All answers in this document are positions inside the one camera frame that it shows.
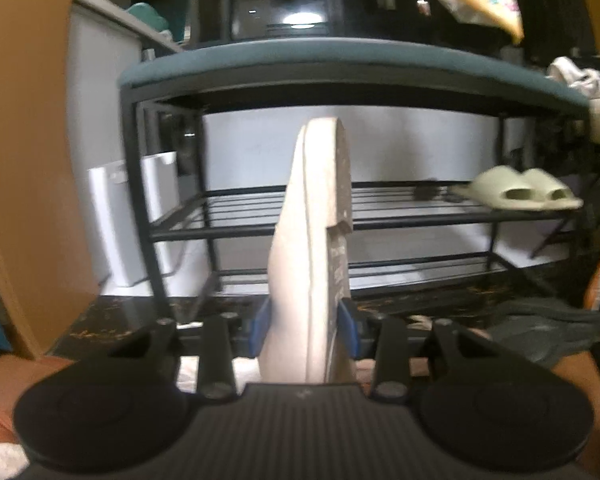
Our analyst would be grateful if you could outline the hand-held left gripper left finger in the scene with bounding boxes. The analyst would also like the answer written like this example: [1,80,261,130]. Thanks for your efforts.
[105,299,275,402]

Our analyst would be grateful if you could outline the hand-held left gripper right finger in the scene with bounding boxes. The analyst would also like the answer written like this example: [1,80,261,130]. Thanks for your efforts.
[339,297,488,402]

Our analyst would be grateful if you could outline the white shoe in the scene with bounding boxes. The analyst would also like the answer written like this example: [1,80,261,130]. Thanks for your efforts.
[256,117,357,387]

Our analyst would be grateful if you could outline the pale green slide slipper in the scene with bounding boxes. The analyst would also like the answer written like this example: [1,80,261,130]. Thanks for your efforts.
[522,167,585,210]
[451,165,548,211]

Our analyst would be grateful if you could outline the black metal shoe rack bench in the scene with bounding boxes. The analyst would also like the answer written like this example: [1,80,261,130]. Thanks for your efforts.
[117,37,596,323]

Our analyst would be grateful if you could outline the white storage box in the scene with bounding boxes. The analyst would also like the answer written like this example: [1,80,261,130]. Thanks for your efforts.
[87,151,182,289]

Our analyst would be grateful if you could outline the dark grey cloth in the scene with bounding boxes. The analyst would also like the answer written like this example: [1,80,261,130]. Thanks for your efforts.
[484,296,600,370]

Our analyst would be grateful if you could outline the white cabinet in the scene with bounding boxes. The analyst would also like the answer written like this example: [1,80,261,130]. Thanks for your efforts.
[66,0,186,196]

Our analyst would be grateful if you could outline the brown wooden door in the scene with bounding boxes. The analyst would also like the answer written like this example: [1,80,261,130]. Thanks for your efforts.
[0,0,102,361]

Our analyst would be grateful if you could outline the black glass cabinet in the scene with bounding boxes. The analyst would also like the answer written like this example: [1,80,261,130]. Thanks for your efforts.
[187,0,441,48]

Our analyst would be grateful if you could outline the teal folded cloth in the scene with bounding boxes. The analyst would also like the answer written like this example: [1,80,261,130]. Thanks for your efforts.
[126,2,187,45]

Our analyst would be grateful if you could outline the pile of white clothes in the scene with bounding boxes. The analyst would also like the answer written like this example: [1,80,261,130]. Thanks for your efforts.
[546,55,600,150]

